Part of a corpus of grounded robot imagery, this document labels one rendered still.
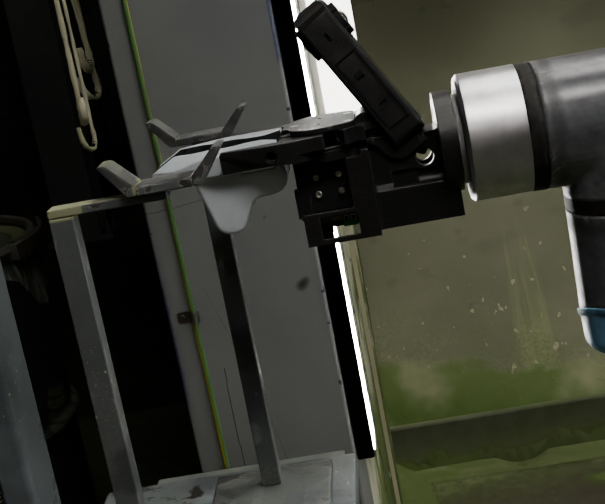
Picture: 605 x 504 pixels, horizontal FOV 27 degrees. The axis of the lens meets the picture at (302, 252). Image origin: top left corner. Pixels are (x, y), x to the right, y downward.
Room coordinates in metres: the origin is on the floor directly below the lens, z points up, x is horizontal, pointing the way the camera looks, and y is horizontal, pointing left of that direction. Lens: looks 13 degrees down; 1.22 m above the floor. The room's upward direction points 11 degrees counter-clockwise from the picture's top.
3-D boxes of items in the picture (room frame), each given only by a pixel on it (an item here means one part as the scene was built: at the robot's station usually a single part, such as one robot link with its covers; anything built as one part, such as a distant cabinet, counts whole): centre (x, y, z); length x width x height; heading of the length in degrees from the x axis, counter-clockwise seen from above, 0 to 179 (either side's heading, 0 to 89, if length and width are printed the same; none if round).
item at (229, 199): (0.86, 0.05, 1.07); 0.09 x 0.03 x 0.06; 93
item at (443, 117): (0.88, -0.06, 1.07); 0.12 x 0.08 x 0.09; 86
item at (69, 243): (0.89, 0.09, 0.95); 0.26 x 0.15 x 0.32; 176
